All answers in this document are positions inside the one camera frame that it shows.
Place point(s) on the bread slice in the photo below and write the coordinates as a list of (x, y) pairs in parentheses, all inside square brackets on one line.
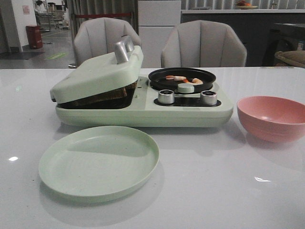
[(109, 95)]

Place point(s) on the green breakfast maker lid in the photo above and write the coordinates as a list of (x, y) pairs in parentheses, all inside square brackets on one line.
[(101, 74)]

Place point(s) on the pink bowl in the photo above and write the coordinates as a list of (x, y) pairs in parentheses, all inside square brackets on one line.
[(272, 119)]

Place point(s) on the left silver knob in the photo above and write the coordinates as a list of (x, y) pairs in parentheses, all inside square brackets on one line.
[(166, 96)]

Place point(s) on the silver knob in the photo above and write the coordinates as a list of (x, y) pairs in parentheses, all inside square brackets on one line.
[(208, 98), (166, 96)]

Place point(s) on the black round frying pan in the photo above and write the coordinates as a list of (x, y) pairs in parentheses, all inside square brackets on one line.
[(159, 82)]

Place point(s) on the right silver knob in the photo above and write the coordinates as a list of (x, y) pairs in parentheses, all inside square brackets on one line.
[(208, 98)]

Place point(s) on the light green plate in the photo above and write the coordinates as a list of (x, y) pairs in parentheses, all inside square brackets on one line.
[(99, 164)]

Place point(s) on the right beige chair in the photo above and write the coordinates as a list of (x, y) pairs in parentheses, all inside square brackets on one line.
[(203, 44)]

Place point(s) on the beige chair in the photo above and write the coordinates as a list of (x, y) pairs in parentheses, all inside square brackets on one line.
[(98, 36), (203, 44)]

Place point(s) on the left beige chair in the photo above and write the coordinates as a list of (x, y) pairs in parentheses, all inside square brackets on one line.
[(98, 36)]

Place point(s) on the white refrigerator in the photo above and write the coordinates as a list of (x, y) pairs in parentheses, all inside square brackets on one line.
[(156, 19)]

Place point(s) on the red barrier belt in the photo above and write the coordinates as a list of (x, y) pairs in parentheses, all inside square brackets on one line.
[(94, 16)]

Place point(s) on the dark kitchen counter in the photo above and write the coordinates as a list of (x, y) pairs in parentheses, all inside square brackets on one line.
[(252, 27)]

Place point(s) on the fruit plate on counter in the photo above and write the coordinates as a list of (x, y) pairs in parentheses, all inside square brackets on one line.
[(243, 5)]

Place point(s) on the red bin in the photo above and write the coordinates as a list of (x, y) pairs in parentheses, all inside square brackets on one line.
[(34, 36)]

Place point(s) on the olive cushion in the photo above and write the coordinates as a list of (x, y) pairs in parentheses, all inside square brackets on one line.
[(292, 58)]

